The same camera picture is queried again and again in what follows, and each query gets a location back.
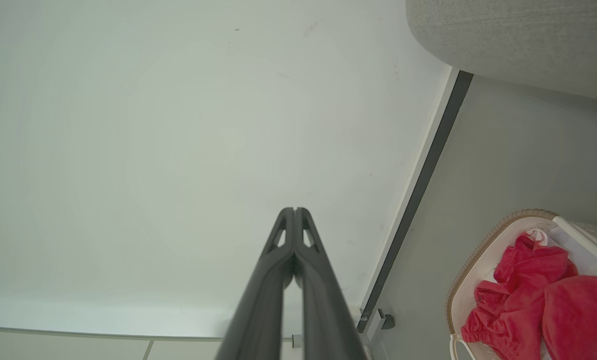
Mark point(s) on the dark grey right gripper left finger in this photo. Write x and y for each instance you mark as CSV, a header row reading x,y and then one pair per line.
x,y
258,310

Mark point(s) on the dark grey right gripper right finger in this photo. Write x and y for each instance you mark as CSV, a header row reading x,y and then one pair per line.
x,y
326,310

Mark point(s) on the grey metal door stopper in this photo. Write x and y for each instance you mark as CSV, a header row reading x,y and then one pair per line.
x,y
384,321

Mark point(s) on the grey fabric sofa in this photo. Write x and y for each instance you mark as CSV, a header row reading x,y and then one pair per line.
x,y
523,40

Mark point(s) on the dark grey baseboard strip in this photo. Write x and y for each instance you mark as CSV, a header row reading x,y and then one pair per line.
x,y
413,200

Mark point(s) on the white laundry basket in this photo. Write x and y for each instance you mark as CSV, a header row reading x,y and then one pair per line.
x,y
483,260

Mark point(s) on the red clothing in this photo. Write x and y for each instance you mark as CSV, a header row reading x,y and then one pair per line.
x,y
533,305

